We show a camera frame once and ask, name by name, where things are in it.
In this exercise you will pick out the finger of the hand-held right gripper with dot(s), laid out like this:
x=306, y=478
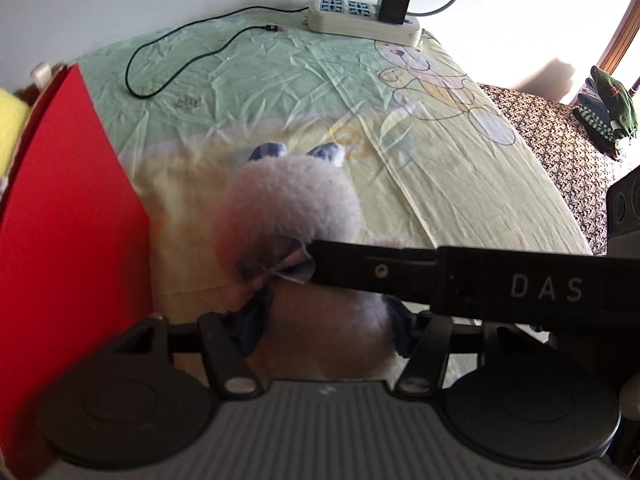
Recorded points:
x=375, y=270

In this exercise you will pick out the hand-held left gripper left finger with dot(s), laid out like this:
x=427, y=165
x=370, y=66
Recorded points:
x=220, y=350

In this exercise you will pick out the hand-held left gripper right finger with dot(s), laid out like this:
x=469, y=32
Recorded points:
x=430, y=350

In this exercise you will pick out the white bunny plush toy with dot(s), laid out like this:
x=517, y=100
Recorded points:
x=290, y=200

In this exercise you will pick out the red cardboard box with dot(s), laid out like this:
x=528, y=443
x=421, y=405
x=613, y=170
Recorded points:
x=65, y=210

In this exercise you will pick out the yellow tiger plush toy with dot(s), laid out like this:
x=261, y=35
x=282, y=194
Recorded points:
x=10, y=130

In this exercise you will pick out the green cartoon bed sheet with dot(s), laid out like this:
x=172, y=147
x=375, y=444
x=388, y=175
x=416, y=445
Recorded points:
x=450, y=170

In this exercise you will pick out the brown floral patterned blanket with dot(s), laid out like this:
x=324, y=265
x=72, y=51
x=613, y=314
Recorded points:
x=550, y=135

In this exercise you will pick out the green knit gloves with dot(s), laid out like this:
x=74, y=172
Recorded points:
x=607, y=105

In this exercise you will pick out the white power strip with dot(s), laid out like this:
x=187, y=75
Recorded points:
x=350, y=27

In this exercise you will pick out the wooden window frame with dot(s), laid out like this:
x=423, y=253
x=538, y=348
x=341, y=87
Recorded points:
x=622, y=35

